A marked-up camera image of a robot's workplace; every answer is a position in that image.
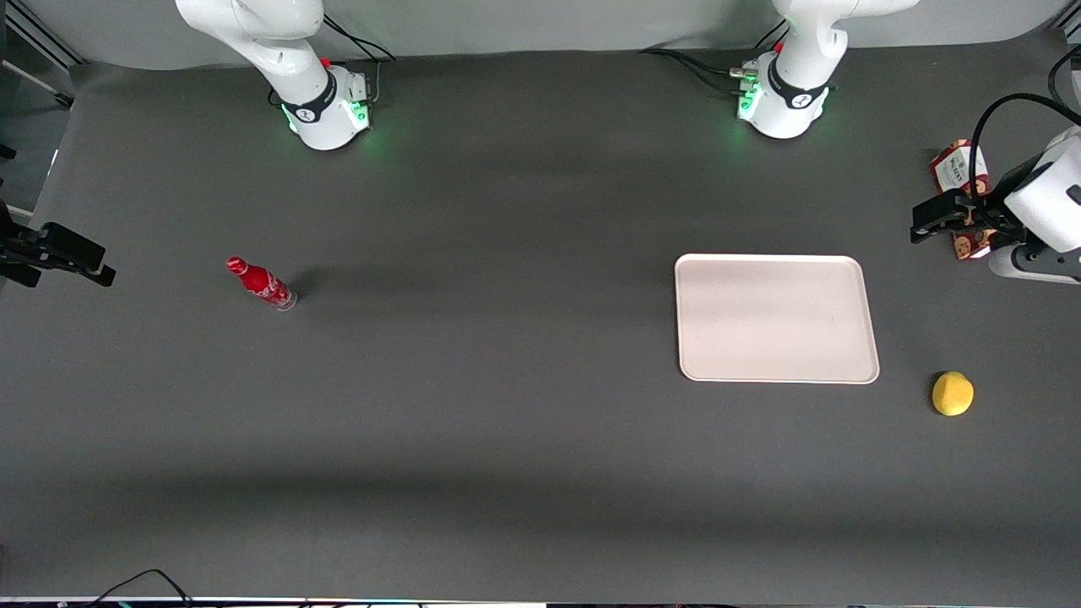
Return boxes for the black right arm base cables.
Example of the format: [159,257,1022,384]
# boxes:
[269,14,397,109]

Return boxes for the red cookie box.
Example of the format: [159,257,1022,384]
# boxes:
[930,138,996,261]

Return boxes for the white rectangular tray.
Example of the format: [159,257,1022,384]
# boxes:
[674,253,881,385]

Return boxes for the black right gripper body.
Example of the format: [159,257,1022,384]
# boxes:
[0,199,45,290]

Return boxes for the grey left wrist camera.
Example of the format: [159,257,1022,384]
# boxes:
[987,243,1081,285]

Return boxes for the red cola bottle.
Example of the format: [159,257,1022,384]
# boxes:
[225,256,299,312]

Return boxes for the black left arm base cables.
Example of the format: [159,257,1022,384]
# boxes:
[638,20,791,95]

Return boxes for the yellow lemon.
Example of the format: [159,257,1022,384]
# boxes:
[932,371,975,417]

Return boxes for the aluminium frame profile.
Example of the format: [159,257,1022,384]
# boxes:
[0,0,87,70]

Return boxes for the black cable at table edge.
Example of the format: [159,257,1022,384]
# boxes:
[59,568,197,608]

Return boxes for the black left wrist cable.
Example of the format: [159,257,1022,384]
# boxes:
[969,92,1081,207]

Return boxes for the black arm base cables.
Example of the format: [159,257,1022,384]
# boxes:
[638,20,791,95]
[269,14,397,109]

